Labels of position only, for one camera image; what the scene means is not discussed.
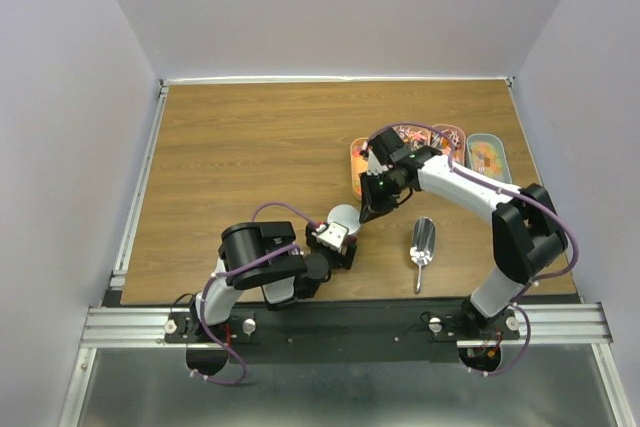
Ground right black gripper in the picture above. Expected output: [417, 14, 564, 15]
[357, 170, 407, 224]

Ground orange tray star candies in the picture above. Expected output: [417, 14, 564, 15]
[350, 137, 367, 200]

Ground silver metal scoop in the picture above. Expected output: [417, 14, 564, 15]
[409, 217, 436, 294]

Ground beige tray swirl lollipops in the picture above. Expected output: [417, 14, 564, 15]
[393, 124, 431, 150]

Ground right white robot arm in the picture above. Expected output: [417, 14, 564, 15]
[359, 146, 569, 339]

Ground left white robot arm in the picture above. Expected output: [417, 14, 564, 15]
[187, 218, 361, 342]

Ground blue tray popsicle candies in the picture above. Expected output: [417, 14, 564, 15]
[466, 133, 512, 184]

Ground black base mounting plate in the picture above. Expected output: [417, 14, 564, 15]
[164, 298, 526, 367]

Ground pink tray round lollipops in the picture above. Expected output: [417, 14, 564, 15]
[430, 124, 466, 164]

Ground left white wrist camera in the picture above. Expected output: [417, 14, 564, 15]
[313, 222, 349, 252]

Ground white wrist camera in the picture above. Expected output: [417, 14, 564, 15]
[313, 222, 349, 252]
[366, 145, 388, 176]

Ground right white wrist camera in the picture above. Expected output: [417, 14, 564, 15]
[366, 145, 388, 176]

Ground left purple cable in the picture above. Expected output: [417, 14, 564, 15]
[188, 201, 321, 387]

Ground purple cable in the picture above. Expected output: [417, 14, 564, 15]
[362, 124, 581, 378]
[188, 201, 321, 387]

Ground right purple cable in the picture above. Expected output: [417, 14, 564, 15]
[362, 124, 581, 378]

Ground aluminium frame rail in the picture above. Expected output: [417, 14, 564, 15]
[80, 304, 613, 349]

